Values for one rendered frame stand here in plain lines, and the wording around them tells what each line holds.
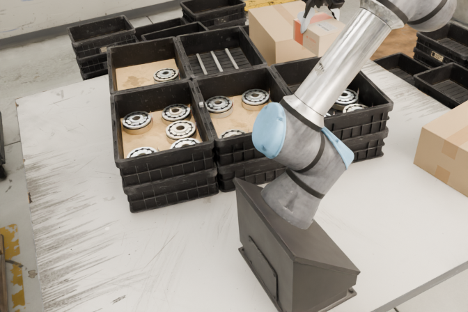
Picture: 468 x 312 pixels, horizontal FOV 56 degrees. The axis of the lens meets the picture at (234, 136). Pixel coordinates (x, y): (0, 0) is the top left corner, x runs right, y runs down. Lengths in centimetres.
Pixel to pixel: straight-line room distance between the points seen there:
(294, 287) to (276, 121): 37
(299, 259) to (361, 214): 51
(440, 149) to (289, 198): 63
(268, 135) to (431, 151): 74
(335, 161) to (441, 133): 55
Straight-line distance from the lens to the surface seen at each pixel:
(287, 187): 110
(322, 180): 109
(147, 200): 145
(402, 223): 145
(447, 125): 159
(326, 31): 150
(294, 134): 99
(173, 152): 132
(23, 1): 464
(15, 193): 289
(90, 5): 471
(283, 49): 199
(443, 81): 282
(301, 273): 103
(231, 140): 134
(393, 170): 162
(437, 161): 159
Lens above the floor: 175
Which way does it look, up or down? 37 degrees down
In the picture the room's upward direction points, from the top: 5 degrees counter-clockwise
